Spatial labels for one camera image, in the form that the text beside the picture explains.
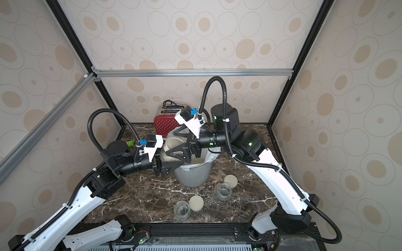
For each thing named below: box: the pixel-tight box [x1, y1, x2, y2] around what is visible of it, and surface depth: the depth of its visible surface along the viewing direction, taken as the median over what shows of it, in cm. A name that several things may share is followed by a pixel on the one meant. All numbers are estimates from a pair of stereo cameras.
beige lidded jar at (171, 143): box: [163, 137, 186, 153], surface depth 55 cm
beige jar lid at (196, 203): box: [188, 195, 205, 212], surface depth 83 cm
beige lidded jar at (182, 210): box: [173, 200, 192, 221], surface depth 82 cm
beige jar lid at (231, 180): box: [224, 174, 238, 188], surface depth 92 cm
